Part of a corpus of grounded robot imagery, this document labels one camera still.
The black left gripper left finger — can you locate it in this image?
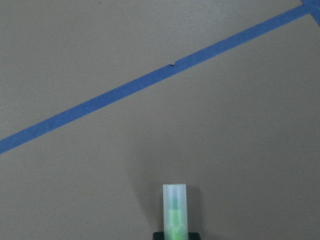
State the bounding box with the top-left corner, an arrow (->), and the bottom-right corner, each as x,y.
152,231 -> 165,240

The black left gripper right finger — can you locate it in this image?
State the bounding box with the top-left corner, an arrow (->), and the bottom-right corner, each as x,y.
188,232 -> 200,240

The green highlighter pen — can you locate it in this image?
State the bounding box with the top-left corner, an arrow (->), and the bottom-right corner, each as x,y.
162,184 -> 189,240

